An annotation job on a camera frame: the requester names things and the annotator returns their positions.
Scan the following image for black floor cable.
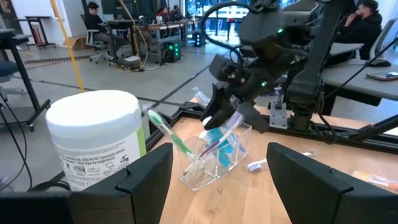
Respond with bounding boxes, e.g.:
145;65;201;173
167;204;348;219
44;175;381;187
0;93;34;191

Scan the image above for computer tower green lights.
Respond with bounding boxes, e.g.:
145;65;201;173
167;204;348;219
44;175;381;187
164;40;182;63

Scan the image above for black side table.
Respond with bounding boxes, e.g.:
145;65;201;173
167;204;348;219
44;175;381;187
14;15;57;50

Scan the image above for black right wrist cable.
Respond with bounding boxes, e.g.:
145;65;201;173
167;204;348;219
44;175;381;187
200;1;268;63

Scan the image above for person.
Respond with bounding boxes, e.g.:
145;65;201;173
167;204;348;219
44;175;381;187
334;0;383;62
84;1;125;47
155;6;169;19
170;4;183;20

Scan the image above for orange toothbrush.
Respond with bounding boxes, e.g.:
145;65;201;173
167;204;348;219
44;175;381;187
351;170;398;191

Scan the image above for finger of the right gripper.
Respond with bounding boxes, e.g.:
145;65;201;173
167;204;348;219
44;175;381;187
200;84;237;131
238;102;271;134

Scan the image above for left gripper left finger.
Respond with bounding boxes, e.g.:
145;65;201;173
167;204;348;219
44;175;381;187
70;142;174;224

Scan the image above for grey office desk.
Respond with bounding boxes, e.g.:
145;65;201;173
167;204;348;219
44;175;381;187
322;42;398;102

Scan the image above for grey metal mounting bracket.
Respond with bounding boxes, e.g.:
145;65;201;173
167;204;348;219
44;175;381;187
269;102;289;130

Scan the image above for black rolling stand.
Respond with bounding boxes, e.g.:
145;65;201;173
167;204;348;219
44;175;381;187
0;29;52;132

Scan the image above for green toothbrush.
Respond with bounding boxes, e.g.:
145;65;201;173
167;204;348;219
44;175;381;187
141;103;206;177

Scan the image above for cardboard box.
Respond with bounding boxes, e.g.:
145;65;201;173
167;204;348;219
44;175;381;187
65;35;88;50

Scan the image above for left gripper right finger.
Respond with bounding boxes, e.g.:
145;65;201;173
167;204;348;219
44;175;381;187
266;142;398;224

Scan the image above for clear acrylic organizer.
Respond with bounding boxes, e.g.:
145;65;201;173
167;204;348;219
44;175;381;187
179;122;253;191

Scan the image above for white wipes canister green label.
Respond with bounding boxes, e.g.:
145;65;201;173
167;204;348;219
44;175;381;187
45;89;147;192

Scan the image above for grey office chair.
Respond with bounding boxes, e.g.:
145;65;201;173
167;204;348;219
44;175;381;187
84;28;113;65
369;17;398;60

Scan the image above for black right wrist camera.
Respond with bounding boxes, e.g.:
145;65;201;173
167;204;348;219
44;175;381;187
208;54;249;85

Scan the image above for blue mouthwash bottle white cap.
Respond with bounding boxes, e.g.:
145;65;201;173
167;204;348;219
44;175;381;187
198;127;236;168

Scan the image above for wooden office desk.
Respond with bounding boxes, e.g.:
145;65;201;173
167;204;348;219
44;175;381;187
107;19;190;65

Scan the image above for yellow hanging cable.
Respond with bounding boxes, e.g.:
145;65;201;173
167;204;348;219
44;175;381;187
50;0;85;93
119;0;149;72

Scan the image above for black diagonal stand leg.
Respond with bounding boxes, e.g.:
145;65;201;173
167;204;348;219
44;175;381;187
349;113;398;142

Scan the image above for black computer mouse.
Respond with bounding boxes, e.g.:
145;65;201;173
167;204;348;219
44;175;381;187
368;57;392;68

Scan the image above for smartphone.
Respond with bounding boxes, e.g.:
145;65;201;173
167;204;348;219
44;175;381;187
366;71;398;82

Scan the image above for purple toothbrush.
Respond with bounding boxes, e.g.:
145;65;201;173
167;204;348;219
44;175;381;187
183;111;245;175
246;149;315;172

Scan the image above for blue toothbrush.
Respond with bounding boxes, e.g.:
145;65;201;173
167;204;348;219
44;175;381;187
192;86;248;155

